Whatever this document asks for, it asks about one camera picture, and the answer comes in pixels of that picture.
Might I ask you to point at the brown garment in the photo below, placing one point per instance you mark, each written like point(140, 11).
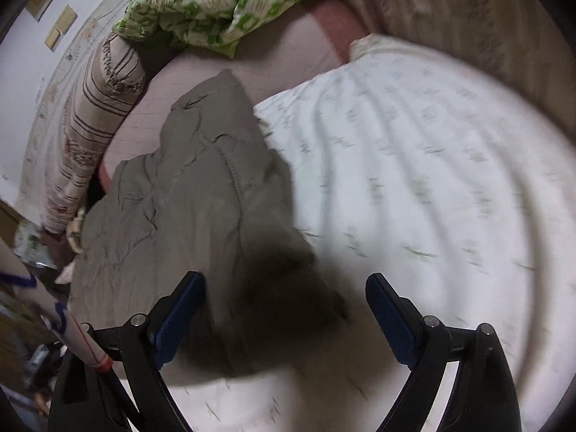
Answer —
point(58, 247)

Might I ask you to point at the striped floral folded quilt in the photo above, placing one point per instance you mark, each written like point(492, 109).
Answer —
point(61, 158)

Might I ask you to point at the white leaf-print duvet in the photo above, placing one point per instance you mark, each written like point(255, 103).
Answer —
point(410, 163)

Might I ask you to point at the olive quilted hooded jacket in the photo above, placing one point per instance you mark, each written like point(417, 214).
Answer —
point(215, 199)

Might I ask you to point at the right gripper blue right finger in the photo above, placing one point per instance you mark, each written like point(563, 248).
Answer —
point(397, 318)

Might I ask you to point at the striped floral side cushion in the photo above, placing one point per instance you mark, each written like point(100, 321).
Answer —
point(516, 41)

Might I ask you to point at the pink bed sheet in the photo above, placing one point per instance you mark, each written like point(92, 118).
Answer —
point(309, 39)

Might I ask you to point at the white green floral pillow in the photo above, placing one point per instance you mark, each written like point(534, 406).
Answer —
point(74, 231)

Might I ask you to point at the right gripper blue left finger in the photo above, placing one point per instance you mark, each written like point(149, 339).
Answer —
point(171, 316)

